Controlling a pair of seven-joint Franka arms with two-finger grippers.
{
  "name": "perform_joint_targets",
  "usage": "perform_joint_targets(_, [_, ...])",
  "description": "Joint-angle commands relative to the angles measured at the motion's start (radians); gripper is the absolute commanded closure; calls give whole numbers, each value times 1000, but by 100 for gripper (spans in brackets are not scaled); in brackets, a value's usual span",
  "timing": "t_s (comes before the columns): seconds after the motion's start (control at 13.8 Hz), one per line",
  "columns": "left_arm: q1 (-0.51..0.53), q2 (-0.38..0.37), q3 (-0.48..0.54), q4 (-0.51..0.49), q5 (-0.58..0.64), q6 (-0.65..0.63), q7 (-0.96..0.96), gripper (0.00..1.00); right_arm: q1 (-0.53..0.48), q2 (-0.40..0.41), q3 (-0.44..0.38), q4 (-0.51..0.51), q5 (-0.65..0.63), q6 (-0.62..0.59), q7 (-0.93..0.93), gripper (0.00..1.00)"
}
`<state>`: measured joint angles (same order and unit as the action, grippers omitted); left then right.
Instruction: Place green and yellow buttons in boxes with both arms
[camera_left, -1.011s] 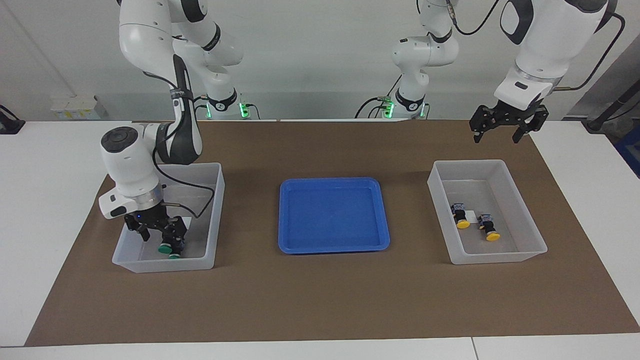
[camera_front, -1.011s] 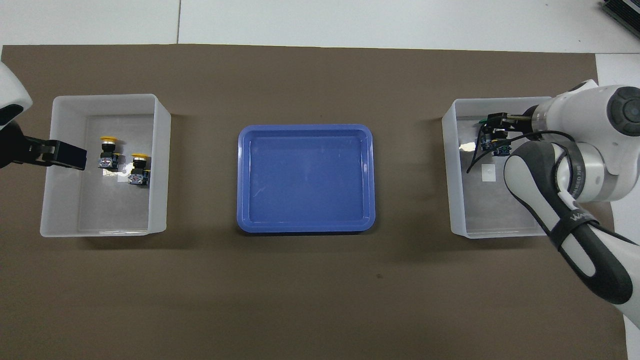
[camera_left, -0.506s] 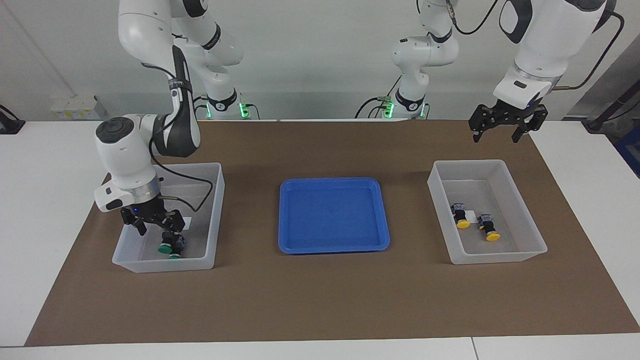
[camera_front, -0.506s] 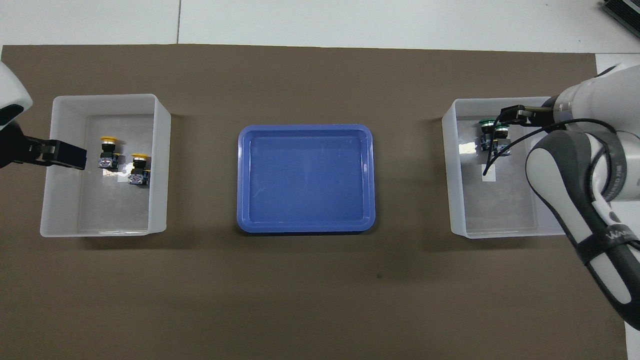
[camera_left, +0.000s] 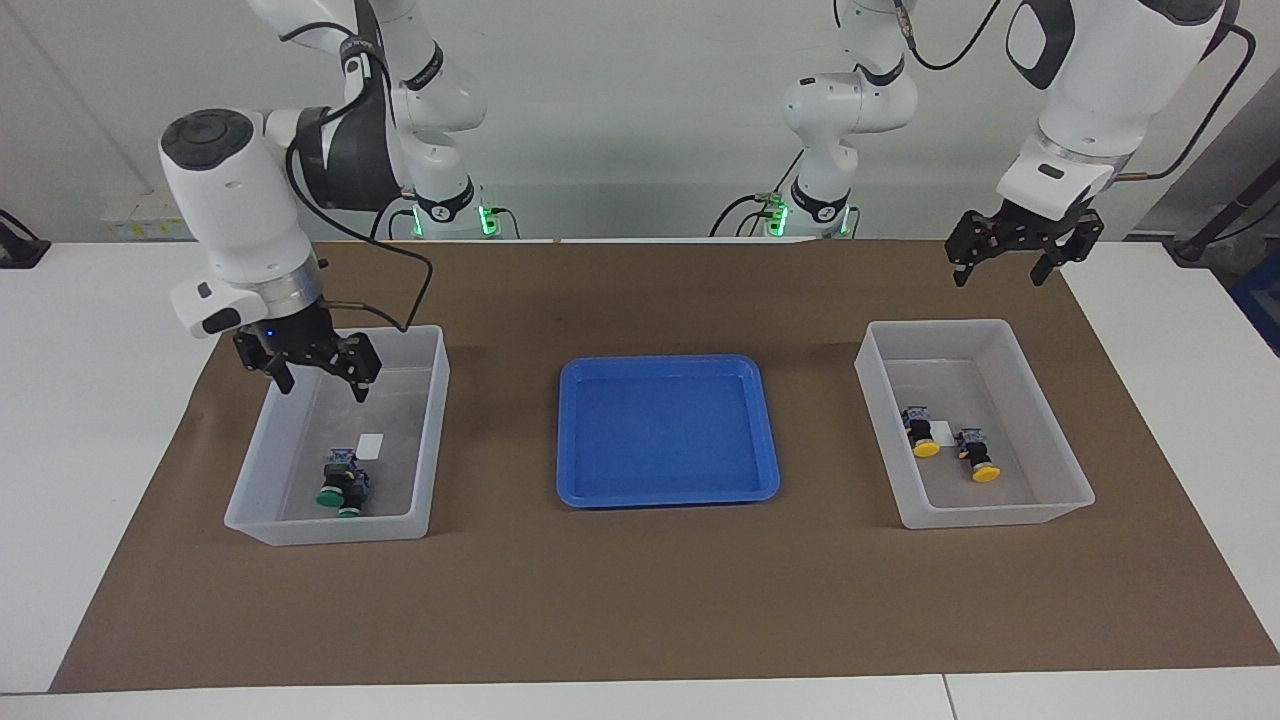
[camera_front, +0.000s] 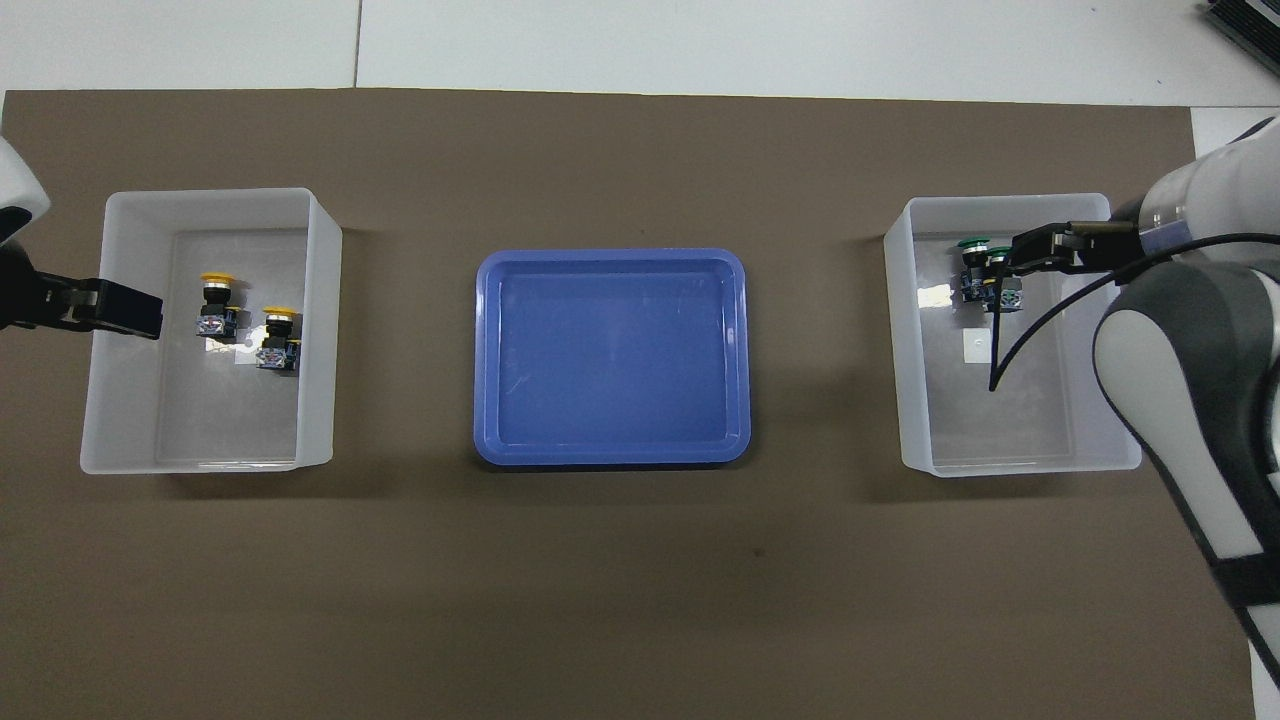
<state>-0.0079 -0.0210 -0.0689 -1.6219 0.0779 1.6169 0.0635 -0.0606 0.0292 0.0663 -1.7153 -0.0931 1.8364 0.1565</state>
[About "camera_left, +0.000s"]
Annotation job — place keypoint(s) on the brown table mat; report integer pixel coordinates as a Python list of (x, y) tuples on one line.
[(600, 600)]

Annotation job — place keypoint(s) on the blue crate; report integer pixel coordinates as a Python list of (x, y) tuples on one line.
[(1262, 300)]

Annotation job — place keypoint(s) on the black stand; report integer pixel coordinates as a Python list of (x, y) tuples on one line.
[(1220, 220)]

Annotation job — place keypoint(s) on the small white label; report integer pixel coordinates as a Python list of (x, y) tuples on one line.
[(945, 432), (370, 446)]

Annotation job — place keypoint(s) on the yellow push button switch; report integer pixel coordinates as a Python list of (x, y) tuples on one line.
[(980, 458), (920, 432)]

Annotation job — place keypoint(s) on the white wall boxes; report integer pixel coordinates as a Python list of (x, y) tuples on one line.
[(150, 218)]

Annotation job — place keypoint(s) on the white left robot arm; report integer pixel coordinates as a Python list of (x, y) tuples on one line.
[(1090, 80)]

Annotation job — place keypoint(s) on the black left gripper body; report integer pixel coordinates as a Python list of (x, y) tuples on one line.
[(1040, 222)]

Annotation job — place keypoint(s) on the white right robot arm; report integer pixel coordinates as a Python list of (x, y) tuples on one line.
[(230, 200)]

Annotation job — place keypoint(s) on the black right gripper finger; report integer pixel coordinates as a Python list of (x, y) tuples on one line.
[(362, 365), (280, 375)]

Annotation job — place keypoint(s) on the translucent white plastic box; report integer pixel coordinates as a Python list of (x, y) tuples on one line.
[(1030, 500), (270, 500)]

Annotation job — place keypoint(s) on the green push button switch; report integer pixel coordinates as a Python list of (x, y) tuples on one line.
[(330, 490), (360, 490)]

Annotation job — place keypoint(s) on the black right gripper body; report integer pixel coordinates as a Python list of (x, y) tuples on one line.
[(290, 340)]

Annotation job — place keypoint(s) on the black object on table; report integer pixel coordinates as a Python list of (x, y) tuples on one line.
[(20, 248)]

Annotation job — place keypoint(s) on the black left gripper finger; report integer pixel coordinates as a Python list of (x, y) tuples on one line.
[(1055, 258), (960, 255)]

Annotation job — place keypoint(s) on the blue plastic tray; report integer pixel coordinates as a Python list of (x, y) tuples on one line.
[(660, 440)]

